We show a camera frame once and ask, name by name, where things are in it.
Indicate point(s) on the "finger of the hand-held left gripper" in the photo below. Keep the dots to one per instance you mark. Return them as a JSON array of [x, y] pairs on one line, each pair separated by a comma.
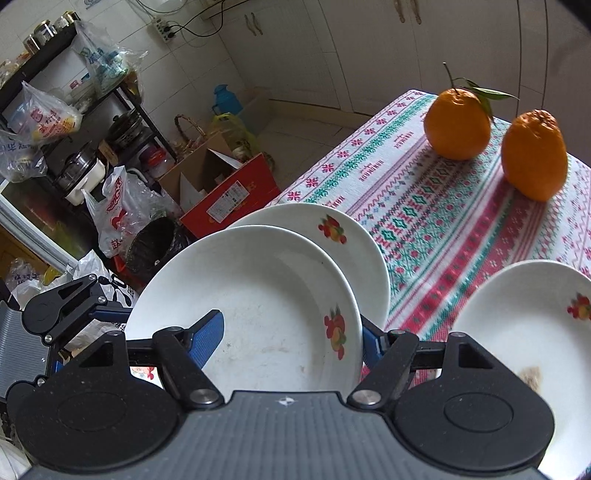
[[113, 314]]

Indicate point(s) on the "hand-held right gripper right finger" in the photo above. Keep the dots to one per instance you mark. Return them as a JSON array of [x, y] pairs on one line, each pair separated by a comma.
[[371, 346]]

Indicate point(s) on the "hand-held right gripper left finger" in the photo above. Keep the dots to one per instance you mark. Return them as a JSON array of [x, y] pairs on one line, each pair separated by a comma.
[[207, 339]]

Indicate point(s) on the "white plate with fruit print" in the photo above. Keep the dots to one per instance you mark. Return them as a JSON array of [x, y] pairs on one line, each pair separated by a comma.
[[268, 300], [531, 323], [362, 258]]

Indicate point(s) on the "white bag with black print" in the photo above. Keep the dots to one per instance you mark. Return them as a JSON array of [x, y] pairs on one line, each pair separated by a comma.
[[99, 272]]

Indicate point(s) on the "black woven basket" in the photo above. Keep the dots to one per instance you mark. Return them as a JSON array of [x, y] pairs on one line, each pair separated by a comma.
[[157, 244]]

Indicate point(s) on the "white red-print plastic bag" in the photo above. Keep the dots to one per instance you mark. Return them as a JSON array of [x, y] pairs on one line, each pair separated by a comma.
[[115, 217]]

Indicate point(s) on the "white framed glass appliance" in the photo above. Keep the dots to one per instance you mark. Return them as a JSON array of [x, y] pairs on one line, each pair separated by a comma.
[[41, 217]]

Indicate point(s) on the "white appliance with glass jar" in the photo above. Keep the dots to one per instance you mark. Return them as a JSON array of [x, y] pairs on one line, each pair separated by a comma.
[[85, 177]]

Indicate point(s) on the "open red cardboard box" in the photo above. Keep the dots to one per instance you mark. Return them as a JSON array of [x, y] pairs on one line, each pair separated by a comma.
[[231, 196]]

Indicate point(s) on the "patterned tablecloth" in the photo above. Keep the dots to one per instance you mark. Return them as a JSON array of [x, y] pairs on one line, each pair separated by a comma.
[[438, 207]]

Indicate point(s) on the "plastic jar with pink lid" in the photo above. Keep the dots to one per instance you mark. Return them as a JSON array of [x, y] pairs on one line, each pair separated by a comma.
[[154, 159]]

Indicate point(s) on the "crumpled clear plastic bag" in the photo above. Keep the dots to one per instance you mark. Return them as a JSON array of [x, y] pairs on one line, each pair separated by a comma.
[[18, 157]]

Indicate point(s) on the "black cooking pot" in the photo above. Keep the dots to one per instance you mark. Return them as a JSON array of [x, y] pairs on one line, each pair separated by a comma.
[[124, 127]]

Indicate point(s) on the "yellow plastic bag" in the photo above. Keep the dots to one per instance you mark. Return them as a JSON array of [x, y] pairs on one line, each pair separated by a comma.
[[233, 131]]

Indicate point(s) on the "white plastic bag with snacks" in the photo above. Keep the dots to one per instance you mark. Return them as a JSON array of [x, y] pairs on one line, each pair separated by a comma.
[[44, 115]]

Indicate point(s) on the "orange with leafy stem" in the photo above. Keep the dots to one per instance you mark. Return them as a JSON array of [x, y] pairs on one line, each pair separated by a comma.
[[457, 124]]

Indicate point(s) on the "teal thermos jug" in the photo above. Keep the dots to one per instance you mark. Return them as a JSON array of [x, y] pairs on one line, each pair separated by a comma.
[[227, 99]]

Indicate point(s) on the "oblong orange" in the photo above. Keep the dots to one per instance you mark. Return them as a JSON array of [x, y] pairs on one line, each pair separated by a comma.
[[533, 157]]

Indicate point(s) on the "clear plastic bag with packets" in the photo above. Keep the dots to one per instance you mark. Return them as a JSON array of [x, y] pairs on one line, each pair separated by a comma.
[[104, 55]]

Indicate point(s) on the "black shelf rack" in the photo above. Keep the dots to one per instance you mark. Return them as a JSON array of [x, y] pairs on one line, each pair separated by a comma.
[[37, 60]]

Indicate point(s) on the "white power strip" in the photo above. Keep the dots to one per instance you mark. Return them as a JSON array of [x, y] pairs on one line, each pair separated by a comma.
[[164, 30]]

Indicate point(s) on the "white kitchen cabinet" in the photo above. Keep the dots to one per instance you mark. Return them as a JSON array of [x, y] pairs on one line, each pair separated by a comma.
[[323, 50]]

